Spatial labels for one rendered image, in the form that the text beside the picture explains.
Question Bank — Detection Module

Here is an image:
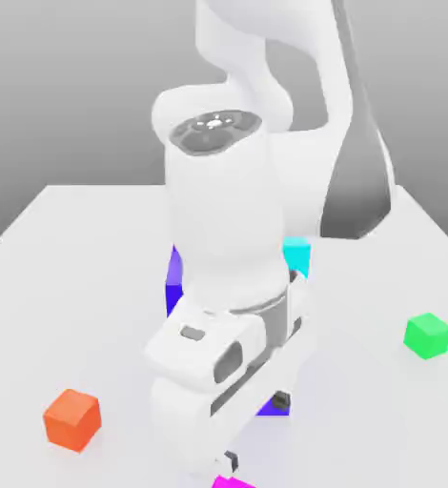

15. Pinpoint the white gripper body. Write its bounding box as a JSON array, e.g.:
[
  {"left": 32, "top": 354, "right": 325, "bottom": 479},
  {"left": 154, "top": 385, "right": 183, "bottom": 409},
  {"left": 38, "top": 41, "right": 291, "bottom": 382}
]
[{"left": 150, "top": 273, "right": 319, "bottom": 477}]

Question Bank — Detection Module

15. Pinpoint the small magenta cube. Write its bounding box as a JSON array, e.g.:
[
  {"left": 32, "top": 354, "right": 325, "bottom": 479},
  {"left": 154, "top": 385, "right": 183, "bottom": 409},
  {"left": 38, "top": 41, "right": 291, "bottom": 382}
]
[{"left": 211, "top": 474, "right": 256, "bottom": 488}]

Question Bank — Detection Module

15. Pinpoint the small orange cube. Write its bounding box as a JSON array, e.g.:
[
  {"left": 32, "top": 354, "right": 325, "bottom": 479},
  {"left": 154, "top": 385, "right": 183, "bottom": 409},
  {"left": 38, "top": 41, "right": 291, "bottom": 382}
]
[{"left": 42, "top": 388, "right": 103, "bottom": 454}]

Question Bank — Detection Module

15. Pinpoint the small cyan cube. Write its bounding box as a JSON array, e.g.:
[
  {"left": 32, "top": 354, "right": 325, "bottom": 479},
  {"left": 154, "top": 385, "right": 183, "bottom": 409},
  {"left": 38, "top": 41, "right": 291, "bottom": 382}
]
[{"left": 281, "top": 235, "right": 312, "bottom": 280}]

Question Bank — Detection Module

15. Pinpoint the small green cube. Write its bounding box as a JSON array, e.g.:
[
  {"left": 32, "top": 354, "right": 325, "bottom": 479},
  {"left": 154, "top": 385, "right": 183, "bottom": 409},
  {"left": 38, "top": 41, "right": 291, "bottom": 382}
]
[{"left": 402, "top": 312, "right": 448, "bottom": 360}]

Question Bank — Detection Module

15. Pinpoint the large blue box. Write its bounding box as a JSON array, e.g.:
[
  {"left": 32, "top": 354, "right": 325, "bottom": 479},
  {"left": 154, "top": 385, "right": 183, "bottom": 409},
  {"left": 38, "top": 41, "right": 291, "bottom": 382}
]
[{"left": 165, "top": 243, "right": 291, "bottom": 417}]

